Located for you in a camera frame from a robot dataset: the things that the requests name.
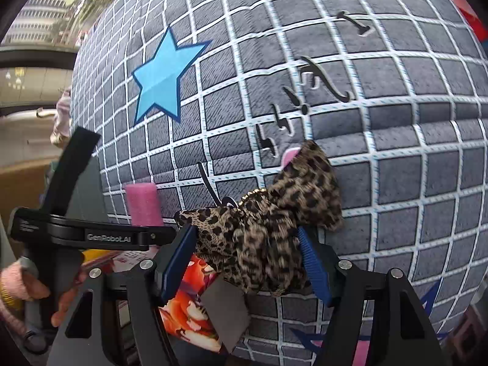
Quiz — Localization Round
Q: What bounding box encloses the grey checkered star blanket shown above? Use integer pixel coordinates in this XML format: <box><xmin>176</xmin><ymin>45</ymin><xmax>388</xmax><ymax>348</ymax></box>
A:
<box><xmin>70</xmin><ymin>0</ymin><xmax>488</xmax><ymax>366</ymax></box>

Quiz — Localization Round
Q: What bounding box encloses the person's left hand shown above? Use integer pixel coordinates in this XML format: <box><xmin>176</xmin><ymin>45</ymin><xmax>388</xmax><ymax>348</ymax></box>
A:
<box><xmin>28</xmin><ymin>272</ymin><xmax>81</xmax><ymax>328</ymax></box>

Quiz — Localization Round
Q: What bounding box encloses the porous pink sponge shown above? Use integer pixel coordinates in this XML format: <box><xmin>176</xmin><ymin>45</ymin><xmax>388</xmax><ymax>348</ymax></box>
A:
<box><xmin>125</xmin><ymin>183</ymin><xmax>163</xmax><ymax>228</ymax></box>

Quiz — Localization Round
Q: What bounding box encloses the red plastic basin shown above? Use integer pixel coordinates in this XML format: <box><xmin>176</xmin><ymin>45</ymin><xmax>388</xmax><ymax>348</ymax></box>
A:
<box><xmin>454</xmin><ymin>0</ymin><xmax>488</xmax><ymax>42</ymax></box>

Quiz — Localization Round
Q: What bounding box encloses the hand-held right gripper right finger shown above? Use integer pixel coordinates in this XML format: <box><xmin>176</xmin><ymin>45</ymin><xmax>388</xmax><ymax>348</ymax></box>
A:
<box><xmin>297</xmin><ymin>226</ymin><xmax>447</xmax><ymax>366</ymax></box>

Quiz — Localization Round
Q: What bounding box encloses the hanging pink cloth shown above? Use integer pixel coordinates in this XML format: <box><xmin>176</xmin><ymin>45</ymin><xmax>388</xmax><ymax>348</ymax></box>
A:
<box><xmin>50</xmin><ymin>87</ymin><xmax>74</xmax><ymax>146</ymax></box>

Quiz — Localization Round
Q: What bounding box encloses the leopard print cloth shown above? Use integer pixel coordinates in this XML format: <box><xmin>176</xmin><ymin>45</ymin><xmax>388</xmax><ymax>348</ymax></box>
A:
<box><xmin>174</xmin><ymin>140</ymin><xmax>344</xmax><ymax>299</ymax></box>

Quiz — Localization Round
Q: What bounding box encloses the yellow cloth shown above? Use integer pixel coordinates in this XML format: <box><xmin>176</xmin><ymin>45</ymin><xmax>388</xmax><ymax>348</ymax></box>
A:
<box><xmin>81</xmin><ymin>249</ymin><xmax>116</xmax><ymax>266</ymax></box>

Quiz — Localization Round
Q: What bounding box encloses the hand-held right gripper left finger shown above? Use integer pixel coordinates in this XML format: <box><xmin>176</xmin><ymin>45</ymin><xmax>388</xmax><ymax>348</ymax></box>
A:
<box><xmin>46</xmin><ymin>223</ymin><xmax>198</xmax><ymax>366</ymax></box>

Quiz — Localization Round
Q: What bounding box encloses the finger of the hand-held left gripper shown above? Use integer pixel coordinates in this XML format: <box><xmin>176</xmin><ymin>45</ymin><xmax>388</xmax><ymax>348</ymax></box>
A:
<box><xmin>149</xmin><ymin>224</ymin><xmax>179</xmax><ymax>253</ymax></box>

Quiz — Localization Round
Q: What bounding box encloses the person's left forearm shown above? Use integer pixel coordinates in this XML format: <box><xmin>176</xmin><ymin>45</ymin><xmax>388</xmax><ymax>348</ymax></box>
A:
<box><xmin>0</xmin><ymin>263</ymin><xmax>51</xmax><ymax>338</ymax></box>

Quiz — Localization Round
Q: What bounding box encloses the red cardboard box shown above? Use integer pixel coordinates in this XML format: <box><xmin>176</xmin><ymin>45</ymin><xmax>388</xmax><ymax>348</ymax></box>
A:
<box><xmin>110</xmin><ymin>249</ymin><xmax>251</xmax><ymax>356</ymax></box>

